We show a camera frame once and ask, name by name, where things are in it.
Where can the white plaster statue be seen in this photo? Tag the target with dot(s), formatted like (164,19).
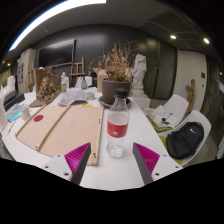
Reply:
(139,71)

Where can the white mug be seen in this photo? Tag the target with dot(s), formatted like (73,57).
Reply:
(25,114)

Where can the white plastic chair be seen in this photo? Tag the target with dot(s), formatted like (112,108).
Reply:
(198,117)
(89,81)
(176,104)

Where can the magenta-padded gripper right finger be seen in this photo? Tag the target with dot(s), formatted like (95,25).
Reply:
(148,159)

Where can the crumpled newspaper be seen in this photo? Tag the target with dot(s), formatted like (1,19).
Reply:
(71,97)

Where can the wooden easel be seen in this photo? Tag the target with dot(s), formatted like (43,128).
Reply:
(31,76)
(77,68)

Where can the white paper bag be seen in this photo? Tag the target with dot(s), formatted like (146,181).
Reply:
(2,116)

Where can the black backpack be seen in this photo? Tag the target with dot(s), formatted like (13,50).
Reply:
(185,140)

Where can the small glass jar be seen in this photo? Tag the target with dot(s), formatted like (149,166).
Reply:
(90,96)

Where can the brown cardboard box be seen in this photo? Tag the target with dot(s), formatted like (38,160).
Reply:
(100,78)

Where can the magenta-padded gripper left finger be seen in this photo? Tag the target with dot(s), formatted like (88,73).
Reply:
(77,159)

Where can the light plywood board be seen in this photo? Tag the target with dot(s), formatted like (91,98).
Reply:
(66,133)

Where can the round ceiling downlight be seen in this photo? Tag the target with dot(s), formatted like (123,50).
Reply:
(206,40)
(173,37)

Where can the colourful book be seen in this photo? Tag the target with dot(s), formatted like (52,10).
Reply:
(15,113)

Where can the clear bottle with red label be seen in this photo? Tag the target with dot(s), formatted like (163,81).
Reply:
(117,128)

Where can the small spray bottle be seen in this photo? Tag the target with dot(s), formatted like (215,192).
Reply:
(63,88)

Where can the black box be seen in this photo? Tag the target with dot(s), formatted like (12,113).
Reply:
(13,100)

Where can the small yellow tag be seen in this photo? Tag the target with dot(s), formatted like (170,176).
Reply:
(87,105)

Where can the white plaster bust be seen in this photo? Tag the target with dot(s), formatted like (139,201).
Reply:
(64,77)

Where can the dried plant in grey pot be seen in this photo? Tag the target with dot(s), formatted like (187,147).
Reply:
(115,90)

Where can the white cabinet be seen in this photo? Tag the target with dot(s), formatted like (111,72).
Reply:
(26,70)

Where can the wooden figure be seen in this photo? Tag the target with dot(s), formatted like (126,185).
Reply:
(190,95)

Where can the black wall screen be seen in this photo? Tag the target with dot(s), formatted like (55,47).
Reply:
(56,53)

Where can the flat round red coaster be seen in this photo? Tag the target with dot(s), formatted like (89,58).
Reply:
(38,118)

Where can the dark double door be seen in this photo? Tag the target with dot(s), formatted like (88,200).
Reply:
(163,70)

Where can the grey glass bottle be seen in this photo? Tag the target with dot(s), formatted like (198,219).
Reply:
(84,83)

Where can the stack of papers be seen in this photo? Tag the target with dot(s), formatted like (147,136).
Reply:
(161,117)

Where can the long white ceiling light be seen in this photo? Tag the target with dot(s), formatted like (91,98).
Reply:
(50,14)

